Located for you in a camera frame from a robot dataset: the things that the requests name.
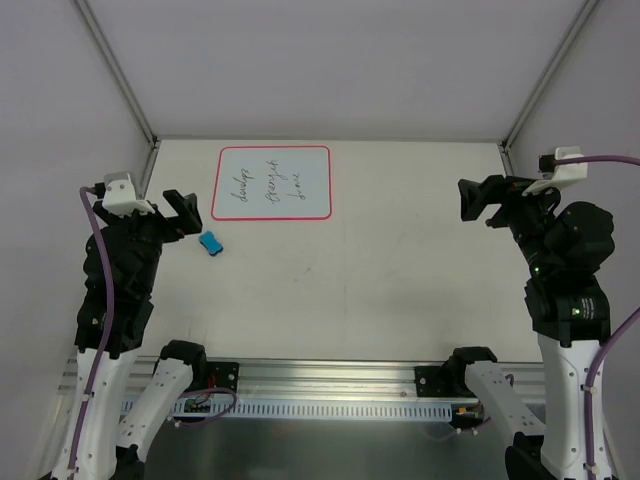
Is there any blue bone-shaped eraser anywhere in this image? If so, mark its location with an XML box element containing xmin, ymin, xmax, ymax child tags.
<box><xmin>198</xmin><ymin>231</ymin><xmax>224</xmax><ymax>257</ymax></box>

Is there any pink framed whiteboard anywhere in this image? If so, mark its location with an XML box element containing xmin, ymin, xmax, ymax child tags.
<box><xmin>211</xmin><ymin>145</ymin><xmax>333</xmax><ymax>221</ymax></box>

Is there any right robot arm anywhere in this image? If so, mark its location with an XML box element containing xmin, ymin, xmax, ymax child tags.
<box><xmin>446</xmin><ymin>175</ymin><xmax>615</xmax><ymax>479</ymax></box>

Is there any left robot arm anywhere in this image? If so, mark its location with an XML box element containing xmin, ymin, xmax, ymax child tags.
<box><xmin>48</xmin><ymin>180</ymin><xmax>208</xmax><ymax>479</ymax></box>

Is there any right aluminium frame post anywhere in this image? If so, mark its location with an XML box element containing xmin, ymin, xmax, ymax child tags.
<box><xmin>498</xmin><ymin>0</ymin><xmax>601</xmax><ymax>175</ymax></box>

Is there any aluminium frame post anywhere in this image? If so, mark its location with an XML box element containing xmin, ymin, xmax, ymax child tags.
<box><xmin>70</xmin><ymin>0</ymin><xmax>160</xmax><ymax>193</ymax></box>
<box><xmin>498</xmin><ymin>0</ymin><xmax>601</xmax><ymax>175</ymax></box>

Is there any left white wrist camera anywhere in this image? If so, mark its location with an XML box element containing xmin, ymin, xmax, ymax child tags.
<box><xmin>101</xmin><ymin>172</ymin><xmax>154</xmax><ymax>217</ymax></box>

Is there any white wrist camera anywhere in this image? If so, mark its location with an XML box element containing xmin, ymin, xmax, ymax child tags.
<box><xmin>101</xmin><ymin>172</ymin><xmax>154</xmax><ymax>217</ymax></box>
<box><xmin>522</xmin><ymin>146</ymin><xmax>588</xmax><ymax>196</ymax></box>

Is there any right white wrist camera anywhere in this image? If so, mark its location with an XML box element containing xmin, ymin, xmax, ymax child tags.
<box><xmin>522</xmin><ymin>146</ymin><xmax>588</xmax><ymax>196</ymax></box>

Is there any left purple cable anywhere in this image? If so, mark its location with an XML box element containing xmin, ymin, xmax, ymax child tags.
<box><xmin>64</xmin><ymin>185</ymin><xmax>239</xmax><ymax>476</ymax></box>

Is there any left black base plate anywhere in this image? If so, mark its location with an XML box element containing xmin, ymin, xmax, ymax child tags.
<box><xmin>207</xmin><ymin>361</ymin><xmax>240</xmax><ymax>392</ymax></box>

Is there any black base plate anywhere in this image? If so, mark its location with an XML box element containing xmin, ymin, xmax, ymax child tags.
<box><xmin>207</xmin><ymin>361</ymin><xmax>240</xmax><ymax>392</ymax></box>
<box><xmin>413</xmin><ymin>365</ymin><xmax>453</xmax><ymax>398</ymax></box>

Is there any aluminium mounting rail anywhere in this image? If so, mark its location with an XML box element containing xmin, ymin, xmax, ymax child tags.
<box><xmin>57</xmin><ymin>356</ymin><xmax>545</xmax><ymax>403</ymax></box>

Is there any white slotted cable duct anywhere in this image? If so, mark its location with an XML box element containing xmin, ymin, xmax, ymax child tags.
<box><xmin>121</xmin><ymin>395</ymin><xmax>453</xmax><ymax>423</ymax></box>

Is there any left aluminium frame post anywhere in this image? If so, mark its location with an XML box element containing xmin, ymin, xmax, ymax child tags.
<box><xmin>70</xmin><ymin>0</ymin><xmax>160</xmax><ymax>193</ymax></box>

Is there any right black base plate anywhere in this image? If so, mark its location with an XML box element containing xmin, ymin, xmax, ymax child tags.
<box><xmin>413</xmin><ymin>365</ymin><xmax>453</xmax><ymax>398</ymax></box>

